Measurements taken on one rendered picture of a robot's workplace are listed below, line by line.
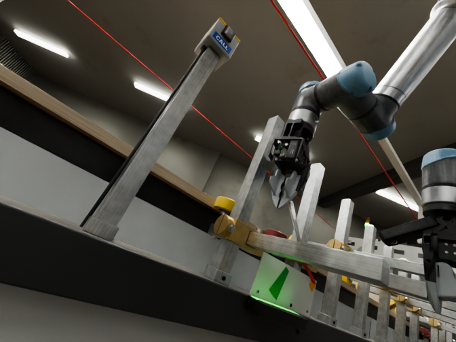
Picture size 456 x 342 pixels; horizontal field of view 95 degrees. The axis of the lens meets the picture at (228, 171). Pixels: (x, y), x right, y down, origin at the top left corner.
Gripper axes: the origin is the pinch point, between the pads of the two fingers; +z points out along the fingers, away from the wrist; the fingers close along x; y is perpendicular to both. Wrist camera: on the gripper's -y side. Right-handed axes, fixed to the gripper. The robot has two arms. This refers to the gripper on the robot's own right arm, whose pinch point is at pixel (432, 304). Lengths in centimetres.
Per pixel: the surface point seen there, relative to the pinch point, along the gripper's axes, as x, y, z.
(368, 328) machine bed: 115, -49, 8
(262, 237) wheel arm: -26.4, -22.3, 0.3
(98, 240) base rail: -55, -25, 12
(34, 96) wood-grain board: -77, -46, -6
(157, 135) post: -56, -27, -7
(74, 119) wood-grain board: -69, -46, -7
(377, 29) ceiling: 72, -51, -253
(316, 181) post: -5.1, -27.0, -26.7
